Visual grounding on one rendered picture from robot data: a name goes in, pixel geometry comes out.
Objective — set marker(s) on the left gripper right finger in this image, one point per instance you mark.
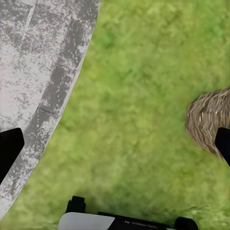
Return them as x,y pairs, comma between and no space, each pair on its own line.
222,142

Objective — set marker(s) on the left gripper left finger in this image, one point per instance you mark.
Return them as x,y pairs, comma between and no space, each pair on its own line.
11,143

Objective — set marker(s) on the wicker basket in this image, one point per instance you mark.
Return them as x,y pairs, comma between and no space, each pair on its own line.
205,116

